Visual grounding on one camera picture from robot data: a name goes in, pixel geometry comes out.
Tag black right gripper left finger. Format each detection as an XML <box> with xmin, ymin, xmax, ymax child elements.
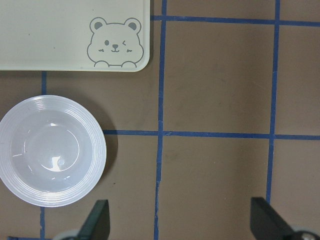
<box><xmin>77</xmin><ymin>199</ymin><xmax>110</xmax><ymax>240</ymax></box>

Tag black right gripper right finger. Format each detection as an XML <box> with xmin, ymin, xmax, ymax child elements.
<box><xmin>250</xmin><ymin>197</ymin><xmax>295</xmax><ymax>240</ymax></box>

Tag white ridged plate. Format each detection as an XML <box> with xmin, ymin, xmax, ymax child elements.
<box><xmin>0</xmin><ymin>95</ymin><xmax>107</xmax><ymax>208</ymax></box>

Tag cream tray with bear print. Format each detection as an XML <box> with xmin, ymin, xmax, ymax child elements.
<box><xmin>0</xmin><ymin>0</ymin><xmax>151</xmax><ymax>72</ymax></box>

